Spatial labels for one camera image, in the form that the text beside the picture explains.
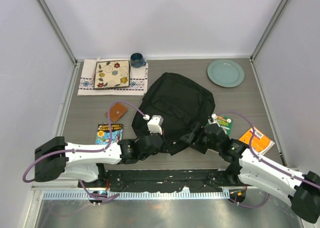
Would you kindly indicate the brown leather wallet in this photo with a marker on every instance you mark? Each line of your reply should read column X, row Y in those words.
column 116, row 112

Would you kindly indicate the white slotted cable duct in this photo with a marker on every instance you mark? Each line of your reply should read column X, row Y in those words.
column 183, row 195

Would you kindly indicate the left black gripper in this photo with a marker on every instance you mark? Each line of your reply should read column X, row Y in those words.
column 158, row 150

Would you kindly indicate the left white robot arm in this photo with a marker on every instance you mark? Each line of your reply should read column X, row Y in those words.
column 58, row 159

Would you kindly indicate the orange paperback book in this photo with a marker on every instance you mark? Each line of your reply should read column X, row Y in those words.
column 261, row 143

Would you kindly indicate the white patterned cloth mat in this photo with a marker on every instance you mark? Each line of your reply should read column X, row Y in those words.
column 137, row 87

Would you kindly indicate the colourful treehouse paperback book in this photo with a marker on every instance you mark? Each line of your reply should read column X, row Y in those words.
column 103, row 135

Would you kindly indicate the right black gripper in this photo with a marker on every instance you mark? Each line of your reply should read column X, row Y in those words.
column 189, row 136

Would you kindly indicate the black student backpack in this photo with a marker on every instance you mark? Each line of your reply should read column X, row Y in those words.
column 181, row 102

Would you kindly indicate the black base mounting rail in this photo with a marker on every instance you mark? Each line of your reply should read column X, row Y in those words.
column 169, row 181

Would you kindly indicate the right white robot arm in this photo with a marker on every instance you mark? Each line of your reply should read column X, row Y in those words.
column 298, row 190

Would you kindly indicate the green coin book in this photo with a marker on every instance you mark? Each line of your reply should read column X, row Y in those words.
column 226, row 124

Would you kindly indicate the floral square ceramic plate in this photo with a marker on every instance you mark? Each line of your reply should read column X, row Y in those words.
column 112, row 74

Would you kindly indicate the dark blue ceramic cup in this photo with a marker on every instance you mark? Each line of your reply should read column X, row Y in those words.
column 137, row 60

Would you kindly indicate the light teal round plate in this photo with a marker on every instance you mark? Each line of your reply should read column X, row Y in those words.
column 225, row 73

